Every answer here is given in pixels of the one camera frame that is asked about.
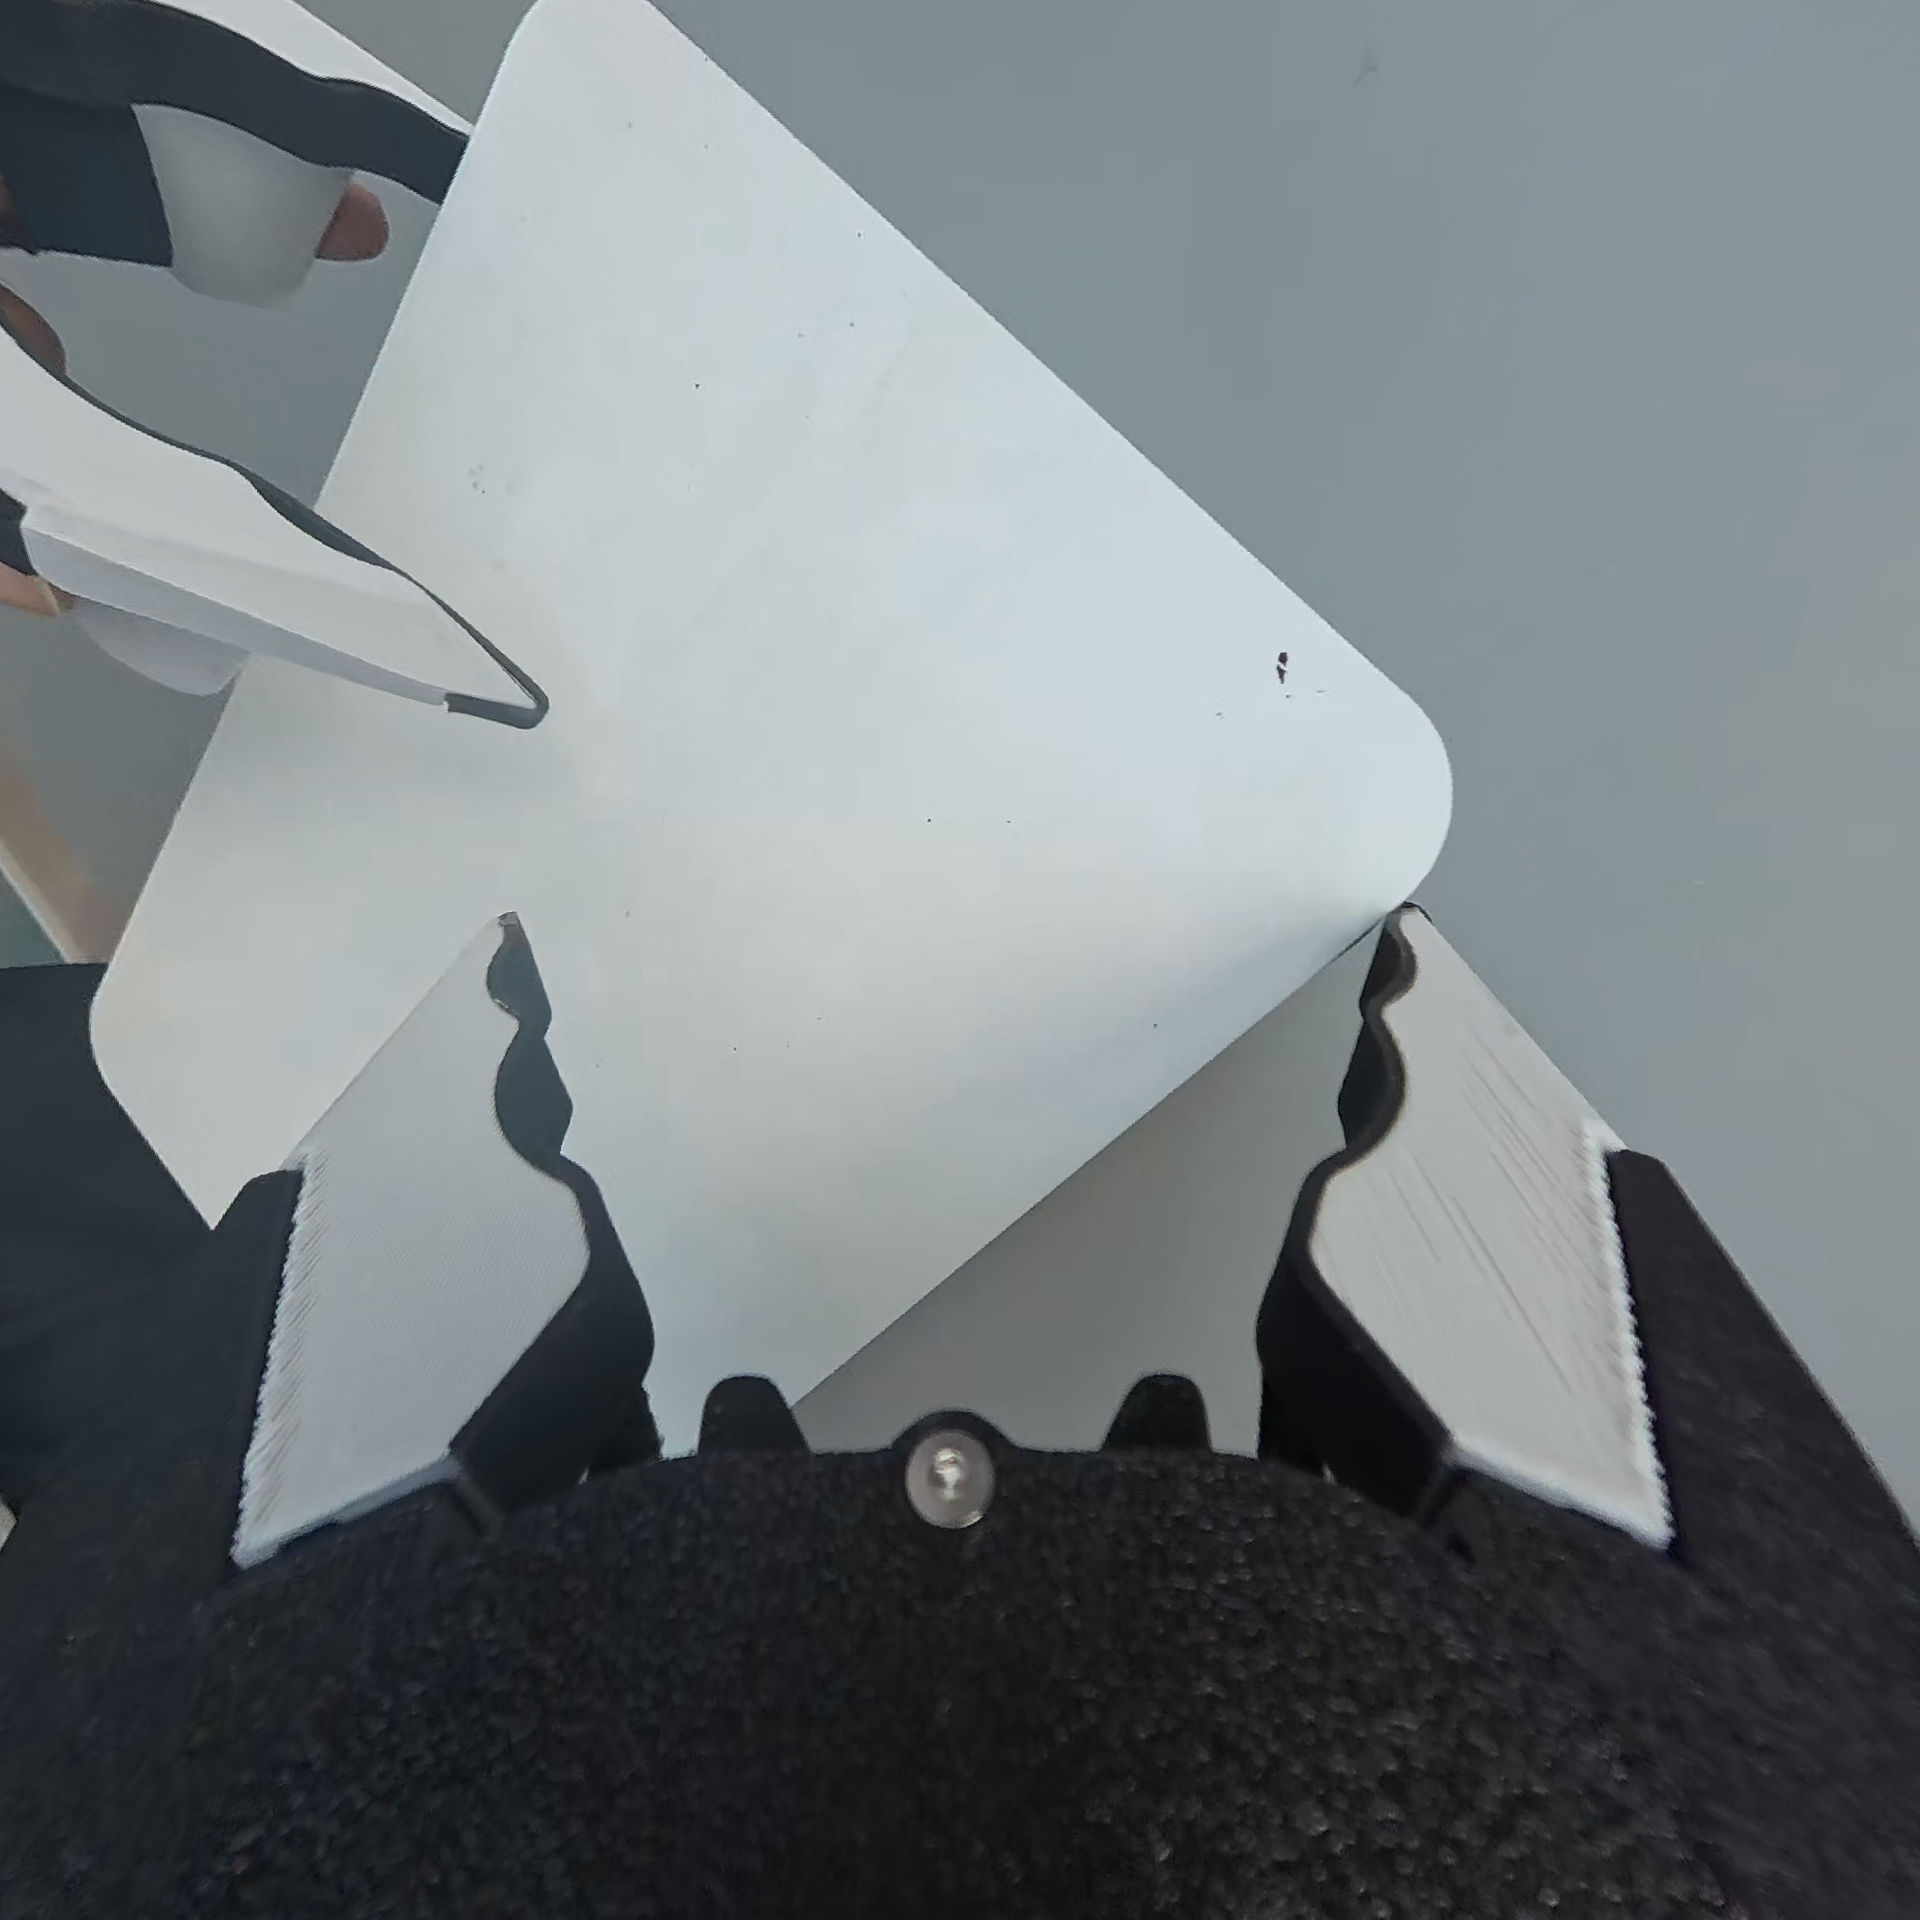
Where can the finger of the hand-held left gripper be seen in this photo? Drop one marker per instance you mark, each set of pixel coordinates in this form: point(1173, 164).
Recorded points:
point(359, 61)
point(179, 556)

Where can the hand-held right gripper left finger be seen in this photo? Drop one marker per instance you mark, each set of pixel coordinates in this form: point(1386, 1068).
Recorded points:
point(406, 1292)

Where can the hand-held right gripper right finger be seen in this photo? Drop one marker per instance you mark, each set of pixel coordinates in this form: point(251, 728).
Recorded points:
point(1501, 1292)

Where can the white rounded board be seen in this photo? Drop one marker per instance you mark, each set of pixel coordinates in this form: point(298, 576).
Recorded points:
point(823, 599)

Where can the grey desk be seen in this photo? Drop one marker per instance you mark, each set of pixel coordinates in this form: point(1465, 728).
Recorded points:
point(1501, 375)

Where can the person's left hand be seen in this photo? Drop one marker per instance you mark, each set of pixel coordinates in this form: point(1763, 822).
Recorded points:
point(357, 227)

